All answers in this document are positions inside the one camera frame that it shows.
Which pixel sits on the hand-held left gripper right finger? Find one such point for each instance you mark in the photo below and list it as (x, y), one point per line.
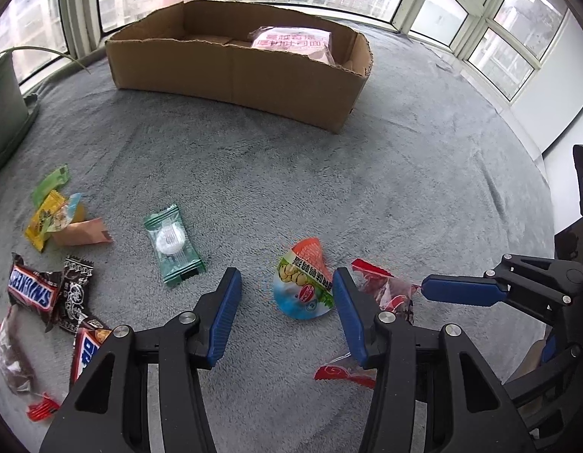
(350, 316)

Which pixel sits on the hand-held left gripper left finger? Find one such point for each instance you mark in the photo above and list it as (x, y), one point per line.
(225, 311)

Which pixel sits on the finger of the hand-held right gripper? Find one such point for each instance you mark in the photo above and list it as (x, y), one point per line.
(556, 373)
(461, 289)

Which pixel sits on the clear red-ended snack packet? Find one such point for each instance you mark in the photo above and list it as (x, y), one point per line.
(390, 292)

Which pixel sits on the jelly cup with printed lid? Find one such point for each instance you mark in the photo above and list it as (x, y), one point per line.
(301, 288)

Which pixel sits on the black patterned snack packet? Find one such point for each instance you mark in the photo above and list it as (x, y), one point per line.
(74, 292)

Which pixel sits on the cardboard box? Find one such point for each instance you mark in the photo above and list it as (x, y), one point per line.
(272, 80)

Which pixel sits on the red swirl candy wrapper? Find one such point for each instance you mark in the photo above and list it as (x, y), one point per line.
(343, 373)

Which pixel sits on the green and white snack packet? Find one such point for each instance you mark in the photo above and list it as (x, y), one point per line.
(171, 245)

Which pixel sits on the grey fleece blanket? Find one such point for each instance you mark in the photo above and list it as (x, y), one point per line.
(367, 174)

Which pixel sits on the red and blue chocolate bar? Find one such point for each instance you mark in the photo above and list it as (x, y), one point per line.
(86, 351)

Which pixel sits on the tan snack packet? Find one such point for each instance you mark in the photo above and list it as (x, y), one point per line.
(84, 235)

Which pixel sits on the light blue snack packet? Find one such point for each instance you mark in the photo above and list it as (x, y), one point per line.
(74, 210)

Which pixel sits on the brown chocolate bar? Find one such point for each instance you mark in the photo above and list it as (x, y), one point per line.
(32, 288)

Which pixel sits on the yellow snack packet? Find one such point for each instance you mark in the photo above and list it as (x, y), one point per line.
(41, 222)

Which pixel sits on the clear packet of brown snack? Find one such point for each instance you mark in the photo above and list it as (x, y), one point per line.
(13, 358)

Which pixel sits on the pink snack packet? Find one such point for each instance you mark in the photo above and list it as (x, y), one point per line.
(291, 42)

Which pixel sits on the green plant pot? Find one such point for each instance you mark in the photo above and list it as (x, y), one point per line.
(6, 113)

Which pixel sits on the white window frame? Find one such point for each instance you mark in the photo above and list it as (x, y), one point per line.
(79, 9)

